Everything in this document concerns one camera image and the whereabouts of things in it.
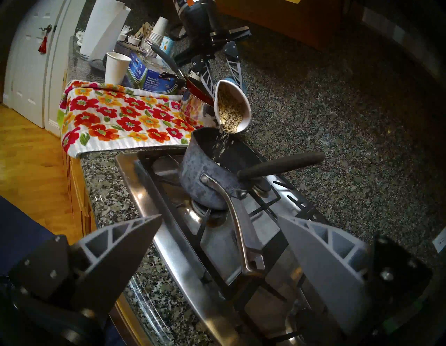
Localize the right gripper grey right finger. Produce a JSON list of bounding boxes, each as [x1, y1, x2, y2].
[[277, 214, 433, 337]]

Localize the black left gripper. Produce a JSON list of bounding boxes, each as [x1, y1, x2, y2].
[[174, 0, 252, 101]]

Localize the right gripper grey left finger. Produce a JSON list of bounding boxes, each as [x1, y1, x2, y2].
[[9, 215, 163, 319]]

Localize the blue oatmeal paper cup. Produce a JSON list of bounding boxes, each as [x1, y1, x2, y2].
[[213, 77, 252, 134]]

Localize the oats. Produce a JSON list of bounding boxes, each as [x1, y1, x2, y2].
[[217, 87, 246, 164]]

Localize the steel pot red inside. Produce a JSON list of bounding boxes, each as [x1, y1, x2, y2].
[[152, 44, 216, 121]]

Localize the wooden stir sticks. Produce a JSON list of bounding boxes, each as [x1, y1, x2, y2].
[[134, 22, 154, 39]]

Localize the wooden base cabinets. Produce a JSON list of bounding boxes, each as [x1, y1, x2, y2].
[[63, 153, 96, 238]]

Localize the stainless steel gas cooktop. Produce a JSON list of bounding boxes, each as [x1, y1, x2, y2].
[[115, 148, 349, 346]]

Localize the stack of white cups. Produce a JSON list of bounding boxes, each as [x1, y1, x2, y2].
[[148, 16, 169, 46]]

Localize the blue foil roll box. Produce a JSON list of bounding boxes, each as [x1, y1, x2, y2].
[[127, 52, 182, 95]]

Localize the wooden upper cabinet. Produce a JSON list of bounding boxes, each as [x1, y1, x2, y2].
[[216, 0, 342, 51]]

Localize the speckled grey container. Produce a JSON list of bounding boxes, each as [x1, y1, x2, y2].
[[114, 40, 147, 58]]

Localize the plain white paper cup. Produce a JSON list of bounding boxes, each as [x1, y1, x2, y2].
[[105, 52, 132, 85]]

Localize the dark speckled saucepan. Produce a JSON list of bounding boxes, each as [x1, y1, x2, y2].
[[179, 127, 276, 277]]

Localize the floral kitchen towel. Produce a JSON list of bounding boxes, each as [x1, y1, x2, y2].
[[57, 80, 218, 158]]

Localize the white paper towel roll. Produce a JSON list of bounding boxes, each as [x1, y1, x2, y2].
[[79, 0, 131, 61]]

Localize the white panelled door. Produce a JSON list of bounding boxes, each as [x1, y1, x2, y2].
[[2, 0, 87, 136]]

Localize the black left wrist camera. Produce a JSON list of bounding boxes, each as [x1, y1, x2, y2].
[[172, 0, 195, 14]]

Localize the white wall power outlet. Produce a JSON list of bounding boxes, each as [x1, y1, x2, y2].
[[432, 227, 446, 253]]

